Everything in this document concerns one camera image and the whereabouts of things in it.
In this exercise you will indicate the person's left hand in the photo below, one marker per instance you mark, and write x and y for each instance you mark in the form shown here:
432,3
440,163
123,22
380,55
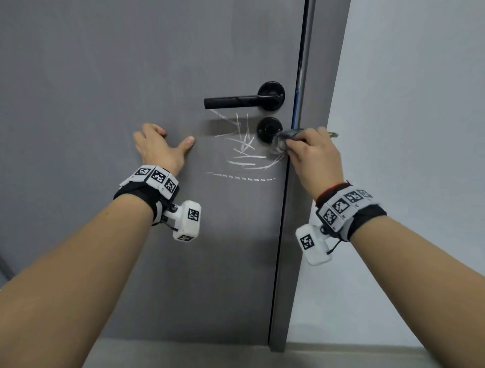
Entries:
157,151

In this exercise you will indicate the person's right hand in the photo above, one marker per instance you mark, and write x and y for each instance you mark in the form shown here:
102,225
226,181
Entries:
318,163

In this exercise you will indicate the grey cleaning cloth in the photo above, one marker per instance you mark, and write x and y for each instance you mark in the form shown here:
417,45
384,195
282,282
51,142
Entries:
282,138

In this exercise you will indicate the person's right forearm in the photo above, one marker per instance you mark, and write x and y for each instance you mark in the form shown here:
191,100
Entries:
424,295

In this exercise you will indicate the person's left forearm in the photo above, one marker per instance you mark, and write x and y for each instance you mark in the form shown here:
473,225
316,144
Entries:
75,284

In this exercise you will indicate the black round door lock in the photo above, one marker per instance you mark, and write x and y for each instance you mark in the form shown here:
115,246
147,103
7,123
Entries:
267,129

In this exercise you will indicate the left wristband with markers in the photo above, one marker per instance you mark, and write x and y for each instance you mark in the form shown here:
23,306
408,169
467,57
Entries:
159,176

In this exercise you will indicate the wristband with markers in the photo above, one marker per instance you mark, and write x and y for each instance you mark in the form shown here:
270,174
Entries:
341,206
159,176

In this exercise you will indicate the right wristband with markers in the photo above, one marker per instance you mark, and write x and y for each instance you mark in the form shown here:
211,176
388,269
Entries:
341,206

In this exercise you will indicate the white marker cube on wrist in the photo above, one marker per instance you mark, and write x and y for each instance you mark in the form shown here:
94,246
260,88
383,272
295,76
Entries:
187,223

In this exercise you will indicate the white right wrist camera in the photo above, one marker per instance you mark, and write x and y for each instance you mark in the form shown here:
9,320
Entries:
314,246

